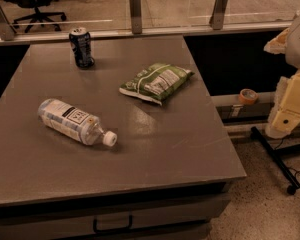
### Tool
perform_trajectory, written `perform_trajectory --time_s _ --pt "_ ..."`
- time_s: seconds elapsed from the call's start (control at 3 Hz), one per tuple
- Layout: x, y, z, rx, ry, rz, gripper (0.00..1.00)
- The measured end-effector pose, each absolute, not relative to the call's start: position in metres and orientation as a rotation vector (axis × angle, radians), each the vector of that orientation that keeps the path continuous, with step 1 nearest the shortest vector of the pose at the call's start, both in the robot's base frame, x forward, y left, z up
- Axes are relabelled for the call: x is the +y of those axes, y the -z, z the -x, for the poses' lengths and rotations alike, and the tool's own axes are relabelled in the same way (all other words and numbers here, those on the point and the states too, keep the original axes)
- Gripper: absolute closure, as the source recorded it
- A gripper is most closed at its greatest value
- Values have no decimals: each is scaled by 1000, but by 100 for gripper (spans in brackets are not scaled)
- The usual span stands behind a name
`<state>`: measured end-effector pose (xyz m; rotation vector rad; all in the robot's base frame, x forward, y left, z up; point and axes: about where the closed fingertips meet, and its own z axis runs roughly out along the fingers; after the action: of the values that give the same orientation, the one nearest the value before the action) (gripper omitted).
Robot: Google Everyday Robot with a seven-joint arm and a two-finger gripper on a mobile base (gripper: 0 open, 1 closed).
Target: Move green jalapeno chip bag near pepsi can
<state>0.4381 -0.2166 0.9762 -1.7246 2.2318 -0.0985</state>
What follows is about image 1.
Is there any dark blue pepsi can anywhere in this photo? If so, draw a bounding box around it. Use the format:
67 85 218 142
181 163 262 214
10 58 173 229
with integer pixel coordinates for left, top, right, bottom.
69 27 94 68

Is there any black floor stand base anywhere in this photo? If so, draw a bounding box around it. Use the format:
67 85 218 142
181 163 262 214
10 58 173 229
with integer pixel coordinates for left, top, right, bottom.
251 127 300 195

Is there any left metal glass bracket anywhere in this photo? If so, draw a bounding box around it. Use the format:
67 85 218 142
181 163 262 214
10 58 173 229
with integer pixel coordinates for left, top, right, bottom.
0 6 15 41

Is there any black cable on floor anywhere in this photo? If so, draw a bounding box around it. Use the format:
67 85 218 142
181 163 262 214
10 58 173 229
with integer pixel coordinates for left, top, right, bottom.
273 137 300 188

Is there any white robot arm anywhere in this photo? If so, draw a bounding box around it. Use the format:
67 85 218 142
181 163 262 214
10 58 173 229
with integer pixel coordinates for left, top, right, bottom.
264 11 300 139

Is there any orange tape roll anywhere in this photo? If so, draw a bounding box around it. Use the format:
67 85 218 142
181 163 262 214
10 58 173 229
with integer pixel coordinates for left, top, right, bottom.
239 88 258 105

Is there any right metal glass bracket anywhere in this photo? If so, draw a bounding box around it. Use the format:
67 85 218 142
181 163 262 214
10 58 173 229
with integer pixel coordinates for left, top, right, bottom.
209 0 228 30

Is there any clear plastic water bottle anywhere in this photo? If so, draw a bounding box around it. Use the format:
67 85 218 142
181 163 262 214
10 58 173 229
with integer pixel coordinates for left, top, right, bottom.
38 99 117 147

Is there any metal glass bracket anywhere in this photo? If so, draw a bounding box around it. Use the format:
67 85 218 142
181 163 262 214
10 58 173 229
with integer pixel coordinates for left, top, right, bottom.
209 0 228 30
129 0 142 34
0 6 15 41

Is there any green jalapeno chip bag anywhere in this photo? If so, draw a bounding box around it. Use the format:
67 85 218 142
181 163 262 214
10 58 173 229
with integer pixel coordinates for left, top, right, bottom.
119 63 194 105

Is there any grey cabinet drawer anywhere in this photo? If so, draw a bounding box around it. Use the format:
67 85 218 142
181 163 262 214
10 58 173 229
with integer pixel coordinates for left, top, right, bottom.
0 193 230 240

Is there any black drawer handle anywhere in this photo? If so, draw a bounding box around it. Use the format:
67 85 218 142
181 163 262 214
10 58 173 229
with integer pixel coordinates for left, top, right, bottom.
92 215 133 235

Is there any middle metal glass bracket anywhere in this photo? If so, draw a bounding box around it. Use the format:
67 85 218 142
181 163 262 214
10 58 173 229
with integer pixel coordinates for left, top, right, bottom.
129 0 142 34

